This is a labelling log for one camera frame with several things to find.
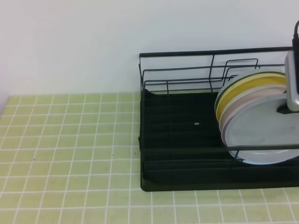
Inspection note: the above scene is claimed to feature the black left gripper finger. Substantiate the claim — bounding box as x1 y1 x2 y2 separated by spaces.
277 104 295 114

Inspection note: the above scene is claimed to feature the grey round plate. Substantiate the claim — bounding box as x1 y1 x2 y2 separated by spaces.
225 93 299 150

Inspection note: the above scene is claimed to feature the yellow plate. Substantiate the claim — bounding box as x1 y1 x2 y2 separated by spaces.
215 74 286 121

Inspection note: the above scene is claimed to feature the cream pink plate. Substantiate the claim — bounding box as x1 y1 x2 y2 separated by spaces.
219 84 286 132

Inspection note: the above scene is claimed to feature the light blue plate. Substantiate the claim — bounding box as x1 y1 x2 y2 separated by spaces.
237 149 299 165

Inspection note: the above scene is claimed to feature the green plate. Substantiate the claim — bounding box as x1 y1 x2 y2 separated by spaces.
214 70 285 111

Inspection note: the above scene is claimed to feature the lilac plate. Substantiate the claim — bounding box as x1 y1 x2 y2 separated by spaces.
219 118 230 146

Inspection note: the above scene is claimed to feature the black camera cable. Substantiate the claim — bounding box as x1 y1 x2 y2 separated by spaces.
292 20 299 50

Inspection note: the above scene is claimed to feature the black wire dish rack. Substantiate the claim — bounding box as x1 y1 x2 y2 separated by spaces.
139 47 299 192

